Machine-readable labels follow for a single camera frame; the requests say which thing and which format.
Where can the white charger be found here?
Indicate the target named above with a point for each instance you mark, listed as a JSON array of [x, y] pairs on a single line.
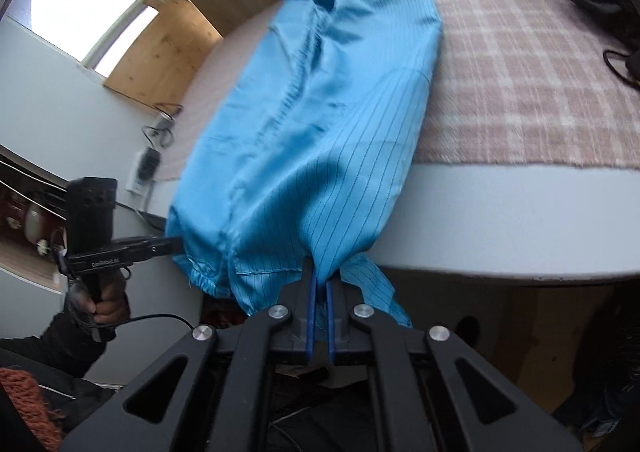
[[162, 123]]

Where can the pine wood panel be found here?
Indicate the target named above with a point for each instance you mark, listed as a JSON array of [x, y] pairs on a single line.
[[160, 61]]

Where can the black power adapter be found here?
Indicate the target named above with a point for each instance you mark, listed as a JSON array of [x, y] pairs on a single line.
[[147, 166]]

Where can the dark wooden cabinet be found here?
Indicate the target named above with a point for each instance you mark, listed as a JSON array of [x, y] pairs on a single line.
[[15, 171]]

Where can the blue striped coat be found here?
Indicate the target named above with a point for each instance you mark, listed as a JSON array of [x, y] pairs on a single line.
[[310, 131]]

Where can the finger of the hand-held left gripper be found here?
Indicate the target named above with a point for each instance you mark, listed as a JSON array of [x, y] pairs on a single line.
[[160, 253], [167, 242]]

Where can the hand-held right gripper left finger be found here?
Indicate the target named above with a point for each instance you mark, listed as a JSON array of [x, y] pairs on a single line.
[[311, 327]]

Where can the person's left forearm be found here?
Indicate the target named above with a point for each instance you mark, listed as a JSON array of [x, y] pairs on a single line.
[[55, 347]]

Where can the white power strip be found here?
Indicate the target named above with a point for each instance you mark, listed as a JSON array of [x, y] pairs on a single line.
[[132, 187]]

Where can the pink plaid mat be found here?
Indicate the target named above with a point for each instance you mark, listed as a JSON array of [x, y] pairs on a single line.
[[525, 81]]

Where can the person's left hand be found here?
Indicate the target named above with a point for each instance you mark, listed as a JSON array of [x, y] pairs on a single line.
[[112, 307]]

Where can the orange knitted cloth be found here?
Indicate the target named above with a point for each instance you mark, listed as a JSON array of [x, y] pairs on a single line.
[[25, 402]]

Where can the person's black jacket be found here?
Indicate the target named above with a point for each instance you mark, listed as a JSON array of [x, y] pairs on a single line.
[[85, 397]]

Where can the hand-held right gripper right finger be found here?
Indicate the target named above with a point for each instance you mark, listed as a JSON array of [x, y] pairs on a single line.
[[330, 327]]

